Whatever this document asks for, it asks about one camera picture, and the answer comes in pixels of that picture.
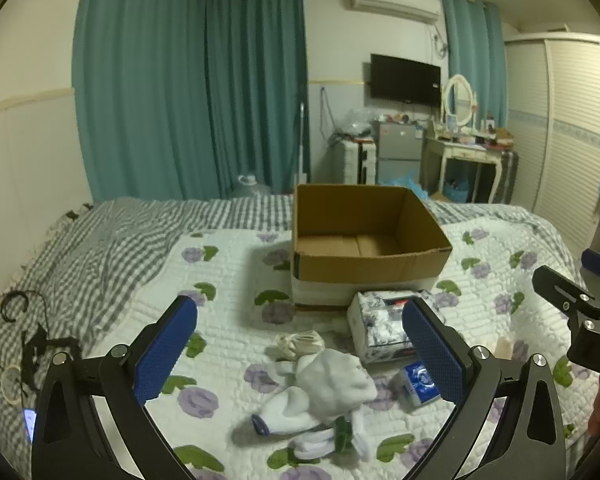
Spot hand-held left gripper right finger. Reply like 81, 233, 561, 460
401, 296, 567, 480

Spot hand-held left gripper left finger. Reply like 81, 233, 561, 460
31, 295, 199, 480

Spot small blue tissue pack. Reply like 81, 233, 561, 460
392, 360, 443, 413

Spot floral tissue pack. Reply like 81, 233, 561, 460
347, 290, 446, 365

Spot cardboard box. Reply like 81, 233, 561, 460
291, 183, 453, 311

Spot white sock with blue toe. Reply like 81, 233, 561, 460
250, 350, 378, 436

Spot beige face mask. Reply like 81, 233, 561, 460
275, 330, 326, 361

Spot white socks with green print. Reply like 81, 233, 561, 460
289, 407, 372, 461

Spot white floral quilt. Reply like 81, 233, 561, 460
85, 220, 600, 480

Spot grey gingham bed sheet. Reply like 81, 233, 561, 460
0, 195, 586, 441

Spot white louvred wardrobe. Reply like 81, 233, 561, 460
502, 32, 600, 256

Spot blue basket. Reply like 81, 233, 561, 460
442, 177, 473, 203

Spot blue plastic bags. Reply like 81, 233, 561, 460
382, 170, 428, 201

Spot white dressing table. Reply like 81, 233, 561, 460
422, 132, 518, 204

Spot clear water jug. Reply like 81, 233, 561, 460
228, 174, 272, 198

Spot grey mini fridge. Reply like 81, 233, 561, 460
377, 121, 423, 184

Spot white suitcase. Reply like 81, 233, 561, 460
340, 139, 378, 185

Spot white oval mirror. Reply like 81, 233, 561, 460
442, 74, 478, 128

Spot white upright pole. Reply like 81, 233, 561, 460
295, 100, 311, 183

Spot light teal curtain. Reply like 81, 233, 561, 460
440, 0, 508, 131

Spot clear plastic bag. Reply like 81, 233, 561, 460
337, 107, 376, 136

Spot dark teal curtain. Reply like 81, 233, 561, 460
71, 0, 208, 201
200, 0, 311, 198

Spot white air conditioner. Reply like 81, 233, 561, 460
348, 0, 441, 23

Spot black cable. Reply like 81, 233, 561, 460
0, 290, 81, 401

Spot black wall television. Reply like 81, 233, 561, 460
370, 53, 442, 108

